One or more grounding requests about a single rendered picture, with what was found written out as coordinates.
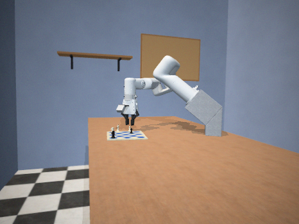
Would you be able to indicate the blue and cream chessboard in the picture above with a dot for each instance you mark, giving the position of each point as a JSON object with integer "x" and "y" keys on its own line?
{"x": 125, "y": 135}

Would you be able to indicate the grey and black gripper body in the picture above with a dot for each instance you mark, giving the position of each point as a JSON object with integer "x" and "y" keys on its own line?
{"x": 133, "y": 105}

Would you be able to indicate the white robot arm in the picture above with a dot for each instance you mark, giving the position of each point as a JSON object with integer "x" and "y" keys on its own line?
{"x": 165, "y": 72}

